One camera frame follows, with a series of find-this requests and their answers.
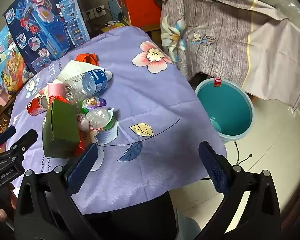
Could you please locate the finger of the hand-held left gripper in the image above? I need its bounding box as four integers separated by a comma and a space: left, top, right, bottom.
0, 126, 17, 153
1, 129, 38, 154

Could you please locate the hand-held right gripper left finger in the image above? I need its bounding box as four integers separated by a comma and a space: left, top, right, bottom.
14, 142, 103, 240

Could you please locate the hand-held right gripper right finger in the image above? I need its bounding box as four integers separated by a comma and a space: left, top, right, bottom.
194, 141, 282, 240

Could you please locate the red soda can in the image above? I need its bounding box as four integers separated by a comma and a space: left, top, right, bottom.
27, 95, 49, 116

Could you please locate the dark green cardboard box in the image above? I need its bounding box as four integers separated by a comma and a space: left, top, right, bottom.
42, 99, 80, 159

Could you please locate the green plastic jelly cup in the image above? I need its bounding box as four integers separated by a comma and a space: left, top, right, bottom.
86, 108, 115, 132

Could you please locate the pink paper cup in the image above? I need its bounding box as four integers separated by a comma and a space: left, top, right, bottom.
47, 82, 64, 98

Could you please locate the teal plastic bucket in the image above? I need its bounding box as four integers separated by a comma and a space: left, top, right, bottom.
194, 78, 255, 143

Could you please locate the purple toy capsule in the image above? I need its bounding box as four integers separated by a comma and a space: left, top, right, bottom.
80, 97, 107, 113

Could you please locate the clear plastic water bottle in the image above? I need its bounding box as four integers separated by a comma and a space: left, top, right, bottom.
62, 69, 112, 103

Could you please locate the white paper tissue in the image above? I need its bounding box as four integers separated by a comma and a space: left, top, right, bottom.
52, 60, 105, 83

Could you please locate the orange snack wrapper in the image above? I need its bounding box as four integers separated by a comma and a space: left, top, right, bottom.
76, 53, 99, 65

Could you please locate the person's left hand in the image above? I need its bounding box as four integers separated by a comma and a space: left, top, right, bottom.
0, 184, 18, 224

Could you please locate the cartoon puppy toy box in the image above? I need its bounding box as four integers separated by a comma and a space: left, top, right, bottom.
0, 25, 34, 99

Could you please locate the purple floral tablecloth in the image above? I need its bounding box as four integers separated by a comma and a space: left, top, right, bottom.
6, 26, 228, 215

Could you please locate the blue toy set box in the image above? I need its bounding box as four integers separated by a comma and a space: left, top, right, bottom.
4, 0, 92, 74

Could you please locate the yellow paper packet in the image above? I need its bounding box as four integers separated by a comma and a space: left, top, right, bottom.
101, 21, 127, 33

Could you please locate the grey floral bedsheet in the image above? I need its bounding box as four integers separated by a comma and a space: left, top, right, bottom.
152, 0, 300, 110

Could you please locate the orange-red cardboard box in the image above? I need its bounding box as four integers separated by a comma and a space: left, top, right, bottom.
114, 0, 163, 32

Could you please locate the black floor cable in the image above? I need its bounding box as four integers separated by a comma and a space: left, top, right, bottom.
234, 141, 253, 165

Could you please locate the white wall socket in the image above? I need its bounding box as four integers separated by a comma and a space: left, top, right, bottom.
85, 5, 105, 19

